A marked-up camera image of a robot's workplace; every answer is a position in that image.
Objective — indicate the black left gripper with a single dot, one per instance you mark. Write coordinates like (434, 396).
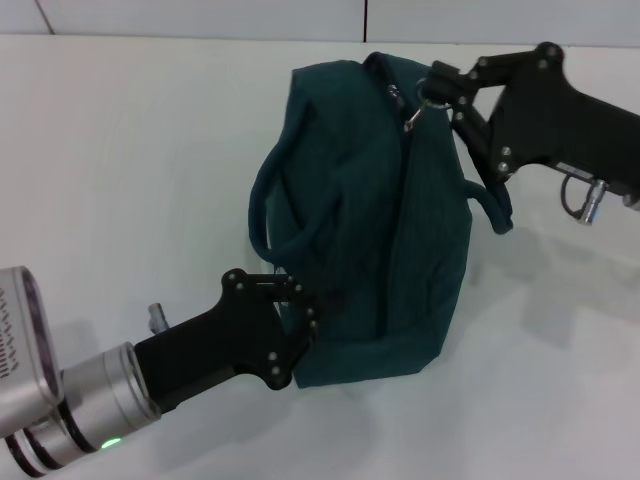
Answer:
(225, 340)

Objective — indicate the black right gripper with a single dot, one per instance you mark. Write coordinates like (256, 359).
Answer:
(550, 120)

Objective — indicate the dark teal fabric bag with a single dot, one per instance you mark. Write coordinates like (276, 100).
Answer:
(375, 240)

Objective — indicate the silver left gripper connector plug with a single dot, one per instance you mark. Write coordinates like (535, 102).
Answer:
(157, 317)

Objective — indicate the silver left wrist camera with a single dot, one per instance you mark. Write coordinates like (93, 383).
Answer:
(25, 350)

